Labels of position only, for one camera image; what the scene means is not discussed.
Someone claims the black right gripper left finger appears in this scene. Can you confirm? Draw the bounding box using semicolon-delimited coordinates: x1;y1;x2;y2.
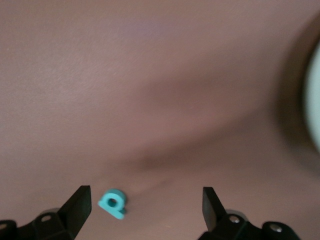
0;185;91;240

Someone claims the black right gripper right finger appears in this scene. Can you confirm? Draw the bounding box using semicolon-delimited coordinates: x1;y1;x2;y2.
197;186;301;240

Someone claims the teal letter p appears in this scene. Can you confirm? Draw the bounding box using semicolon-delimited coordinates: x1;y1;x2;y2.
97;188;128;220

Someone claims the light green plate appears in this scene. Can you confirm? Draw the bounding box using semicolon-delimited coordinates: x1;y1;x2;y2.
303;39;320;155

